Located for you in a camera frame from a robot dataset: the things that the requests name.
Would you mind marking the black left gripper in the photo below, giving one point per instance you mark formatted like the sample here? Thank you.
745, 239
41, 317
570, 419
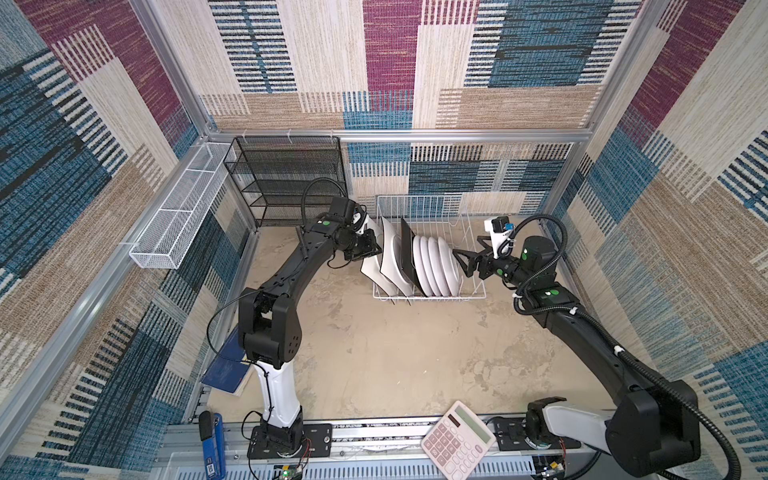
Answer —
370, 250

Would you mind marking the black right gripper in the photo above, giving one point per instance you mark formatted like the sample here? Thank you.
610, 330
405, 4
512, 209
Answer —
483, 259

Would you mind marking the white square plate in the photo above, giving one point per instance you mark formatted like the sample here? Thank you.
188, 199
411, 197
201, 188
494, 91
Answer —
391, 265
371, 266

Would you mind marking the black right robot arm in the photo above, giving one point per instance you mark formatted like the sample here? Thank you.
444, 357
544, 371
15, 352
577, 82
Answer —
656, 423

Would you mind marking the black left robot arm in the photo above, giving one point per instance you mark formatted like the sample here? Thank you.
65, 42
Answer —
268, 327

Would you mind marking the black mesh shelf rack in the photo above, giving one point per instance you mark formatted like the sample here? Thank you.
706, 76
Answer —
286, 179

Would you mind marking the white round plate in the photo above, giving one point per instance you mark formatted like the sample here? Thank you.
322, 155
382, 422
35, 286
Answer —
421, 273
426, 260
451, 270
437, 267

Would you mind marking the black square plate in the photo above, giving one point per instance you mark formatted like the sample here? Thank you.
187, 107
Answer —
408, 258

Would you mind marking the pink calculator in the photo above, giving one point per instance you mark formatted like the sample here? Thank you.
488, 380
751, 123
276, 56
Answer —
457, 442

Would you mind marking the blue book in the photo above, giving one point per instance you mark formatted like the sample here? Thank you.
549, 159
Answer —
227, 373

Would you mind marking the blue utility tool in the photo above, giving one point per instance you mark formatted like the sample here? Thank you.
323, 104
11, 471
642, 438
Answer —
213, 444

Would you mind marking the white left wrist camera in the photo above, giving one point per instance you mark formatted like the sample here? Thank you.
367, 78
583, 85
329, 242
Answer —
360, 219

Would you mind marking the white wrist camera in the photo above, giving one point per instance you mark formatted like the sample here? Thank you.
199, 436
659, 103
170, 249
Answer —
501, 229
360, 219

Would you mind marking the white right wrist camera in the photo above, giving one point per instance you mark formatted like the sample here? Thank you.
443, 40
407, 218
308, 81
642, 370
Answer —
501, 229

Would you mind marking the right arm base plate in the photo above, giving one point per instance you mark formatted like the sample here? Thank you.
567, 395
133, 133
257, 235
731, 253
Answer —
512, 434

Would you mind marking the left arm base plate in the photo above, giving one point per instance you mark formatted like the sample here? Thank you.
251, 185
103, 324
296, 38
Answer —
269, 442

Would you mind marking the aluminium front rail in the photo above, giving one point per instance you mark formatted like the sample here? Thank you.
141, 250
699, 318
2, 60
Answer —
390, 448

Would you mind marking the white wire wall basket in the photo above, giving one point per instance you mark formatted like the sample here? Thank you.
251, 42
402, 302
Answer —
166, 240

